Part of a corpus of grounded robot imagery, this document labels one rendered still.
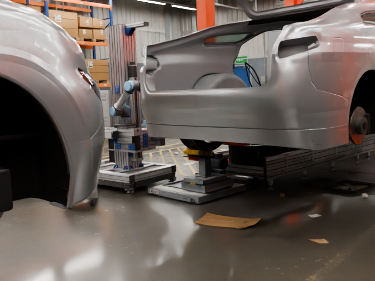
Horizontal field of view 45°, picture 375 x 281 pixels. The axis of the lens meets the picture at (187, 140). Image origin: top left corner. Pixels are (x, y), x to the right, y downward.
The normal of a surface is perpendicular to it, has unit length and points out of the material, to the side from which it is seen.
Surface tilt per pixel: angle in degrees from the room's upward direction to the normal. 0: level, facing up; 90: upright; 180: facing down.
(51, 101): 88
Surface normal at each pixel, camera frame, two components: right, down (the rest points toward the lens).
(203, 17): -0.71, 0.11
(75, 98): 0.91, -0.04
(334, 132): 0.70, 0.05
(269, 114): -0.54, 0.39
